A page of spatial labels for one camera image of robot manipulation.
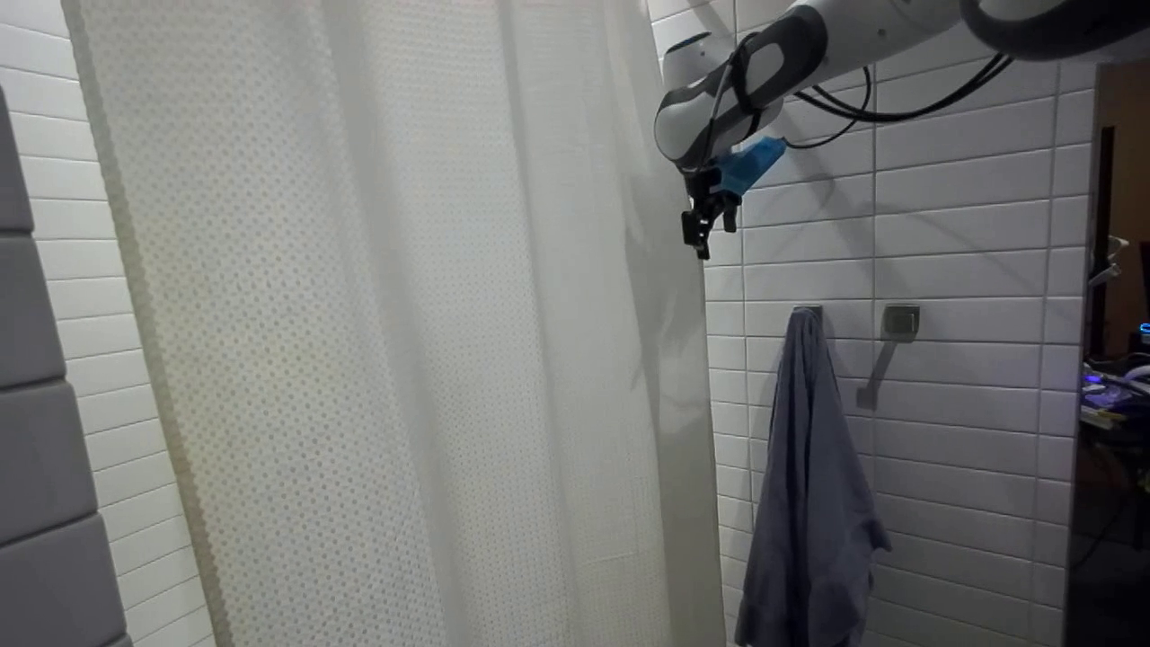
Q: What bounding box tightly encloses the white shower curtain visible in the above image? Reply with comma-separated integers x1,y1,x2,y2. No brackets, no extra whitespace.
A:
61,0,727,647

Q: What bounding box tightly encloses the blue hanging towel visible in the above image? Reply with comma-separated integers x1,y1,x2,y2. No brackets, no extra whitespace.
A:
733,306,892,647

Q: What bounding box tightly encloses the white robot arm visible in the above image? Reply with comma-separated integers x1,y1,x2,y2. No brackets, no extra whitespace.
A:
654,0,1150,257

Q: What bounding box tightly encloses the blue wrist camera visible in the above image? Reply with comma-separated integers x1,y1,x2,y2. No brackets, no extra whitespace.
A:
717,135,787,195

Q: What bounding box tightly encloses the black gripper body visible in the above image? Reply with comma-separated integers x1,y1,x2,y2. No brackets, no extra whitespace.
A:
686,170,741,231

